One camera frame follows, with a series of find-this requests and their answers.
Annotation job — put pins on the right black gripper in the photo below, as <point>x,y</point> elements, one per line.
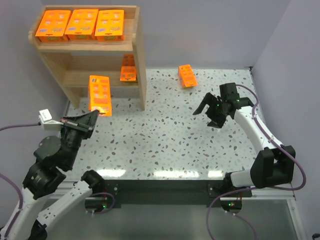
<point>217,108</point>

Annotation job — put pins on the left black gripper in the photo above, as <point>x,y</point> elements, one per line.
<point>77,125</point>

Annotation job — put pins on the orange sponge box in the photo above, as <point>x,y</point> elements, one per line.
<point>186,76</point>
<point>99,95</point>
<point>82,24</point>
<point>53,25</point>
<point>110,25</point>
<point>128,72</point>

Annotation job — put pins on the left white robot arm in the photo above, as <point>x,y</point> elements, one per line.
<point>54,157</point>

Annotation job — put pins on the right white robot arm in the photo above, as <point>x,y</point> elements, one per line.
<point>273,164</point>

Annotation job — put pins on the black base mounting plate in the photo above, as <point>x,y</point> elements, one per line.
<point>161,192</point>

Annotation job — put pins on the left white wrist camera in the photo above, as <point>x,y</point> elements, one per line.
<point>47,122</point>

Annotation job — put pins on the aluminium rail frame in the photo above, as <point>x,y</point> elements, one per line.
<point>168,142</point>

